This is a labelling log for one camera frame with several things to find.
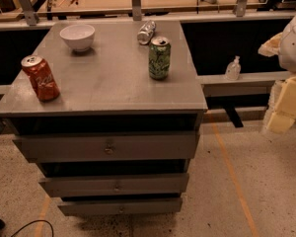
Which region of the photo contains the green soda can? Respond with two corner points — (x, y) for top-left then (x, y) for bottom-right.
(149, 37), (171, 80)

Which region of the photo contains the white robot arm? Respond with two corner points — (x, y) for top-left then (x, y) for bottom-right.
(278, 15), (296, 73)

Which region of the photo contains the silver can lying down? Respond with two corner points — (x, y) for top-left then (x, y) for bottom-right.
(137, 21), (156, 44)

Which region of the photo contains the white bowl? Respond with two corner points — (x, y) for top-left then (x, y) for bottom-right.
(59, 24), (95, 51)

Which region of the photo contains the red soda can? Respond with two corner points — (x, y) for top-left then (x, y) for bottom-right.
(21, 55), (60, 102)

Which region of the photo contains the grey drawer cabinet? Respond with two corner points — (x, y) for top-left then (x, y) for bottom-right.
(0, 21), (207, 203)

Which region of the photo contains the middle grey drawer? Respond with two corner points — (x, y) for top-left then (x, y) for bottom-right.
(38, 173), (189, 198)

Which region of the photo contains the grey drawer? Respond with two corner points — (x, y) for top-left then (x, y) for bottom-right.
(57, 197), (183, 216)
(13, 131), (198, 163)
(38, 173), (189, 198)

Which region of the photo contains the top grey drawer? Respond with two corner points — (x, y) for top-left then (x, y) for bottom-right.
(13, 131), (198, 163)

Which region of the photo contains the clear sanitizer bottle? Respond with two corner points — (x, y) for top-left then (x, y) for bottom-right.
(225, 56), (241, 81)

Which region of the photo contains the bottom grey drawer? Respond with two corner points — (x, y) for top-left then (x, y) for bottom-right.
(57, 197), (183, 216)

